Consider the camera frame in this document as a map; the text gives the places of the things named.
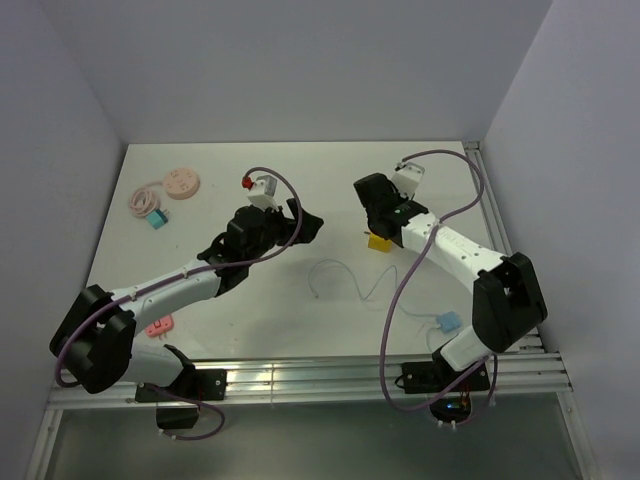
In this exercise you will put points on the pink round power strip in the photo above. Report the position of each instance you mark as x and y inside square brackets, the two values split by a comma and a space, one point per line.
[181, 183]

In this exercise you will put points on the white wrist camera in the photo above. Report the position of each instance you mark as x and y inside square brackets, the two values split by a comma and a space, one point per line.
[406, 178]
[261, 192]

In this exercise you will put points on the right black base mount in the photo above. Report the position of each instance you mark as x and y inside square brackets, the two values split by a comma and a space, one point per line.
[426, 378]

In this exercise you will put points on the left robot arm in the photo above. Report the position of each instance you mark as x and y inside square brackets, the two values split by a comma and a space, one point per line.
[95, 342]

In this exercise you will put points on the aluminium front rail frame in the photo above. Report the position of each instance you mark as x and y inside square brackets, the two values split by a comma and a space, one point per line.
[316, 419]

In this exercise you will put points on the pink flat plug adapter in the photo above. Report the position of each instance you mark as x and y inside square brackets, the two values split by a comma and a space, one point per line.
[160, 328]

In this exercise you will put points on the yellow cube power adapter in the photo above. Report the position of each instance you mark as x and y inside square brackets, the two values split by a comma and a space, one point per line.
[377, 243]

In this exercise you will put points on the light blue charger plug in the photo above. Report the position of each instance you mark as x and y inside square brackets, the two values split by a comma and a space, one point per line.
[448, 322]

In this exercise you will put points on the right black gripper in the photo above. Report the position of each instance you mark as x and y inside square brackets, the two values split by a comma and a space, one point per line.
[401, 199]

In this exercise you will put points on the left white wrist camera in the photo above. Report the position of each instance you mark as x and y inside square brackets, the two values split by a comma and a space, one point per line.
[261, 192]

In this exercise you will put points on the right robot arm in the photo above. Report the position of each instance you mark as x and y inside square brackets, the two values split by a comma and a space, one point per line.
[507, 301]

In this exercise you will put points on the aluminium right side rail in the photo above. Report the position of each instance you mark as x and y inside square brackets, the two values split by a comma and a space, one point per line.
[493, 220]

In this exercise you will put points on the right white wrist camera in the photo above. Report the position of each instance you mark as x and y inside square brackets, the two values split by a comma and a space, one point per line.
[406, 178]

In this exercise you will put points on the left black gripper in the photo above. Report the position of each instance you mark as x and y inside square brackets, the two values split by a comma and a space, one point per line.
[309, 227]

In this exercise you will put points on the teal plug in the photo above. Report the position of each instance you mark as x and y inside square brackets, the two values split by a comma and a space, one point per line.
[157, 218]

